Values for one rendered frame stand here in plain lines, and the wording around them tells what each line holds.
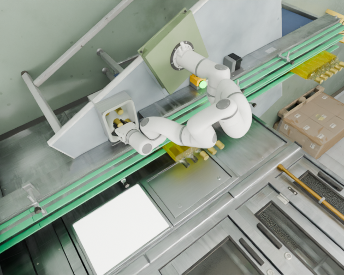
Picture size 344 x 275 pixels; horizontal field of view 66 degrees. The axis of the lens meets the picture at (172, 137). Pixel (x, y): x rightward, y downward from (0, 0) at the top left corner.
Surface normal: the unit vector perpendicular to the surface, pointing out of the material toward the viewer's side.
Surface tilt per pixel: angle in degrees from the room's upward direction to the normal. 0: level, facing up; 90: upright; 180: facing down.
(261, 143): 90
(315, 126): 90
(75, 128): 0
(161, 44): 4
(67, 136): 0
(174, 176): 90
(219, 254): 90
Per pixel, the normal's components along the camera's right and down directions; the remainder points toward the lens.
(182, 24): 0.61, 0.54
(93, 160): -0.05, -0.65
